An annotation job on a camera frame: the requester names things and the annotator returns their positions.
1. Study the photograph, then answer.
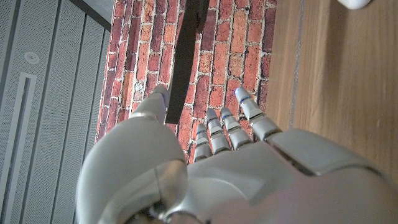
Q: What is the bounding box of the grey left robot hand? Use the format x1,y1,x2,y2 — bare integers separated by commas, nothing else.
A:
75,85,398,224

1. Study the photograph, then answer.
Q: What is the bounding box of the white airpods case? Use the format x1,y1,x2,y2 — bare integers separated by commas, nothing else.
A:
337,0,373,10

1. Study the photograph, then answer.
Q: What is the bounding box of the red brick printed backdrop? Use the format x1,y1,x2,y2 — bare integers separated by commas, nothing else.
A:
95,0,277,164

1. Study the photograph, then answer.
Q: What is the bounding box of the long ceiling vent slot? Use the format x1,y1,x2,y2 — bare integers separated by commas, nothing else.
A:
0,72,37,224

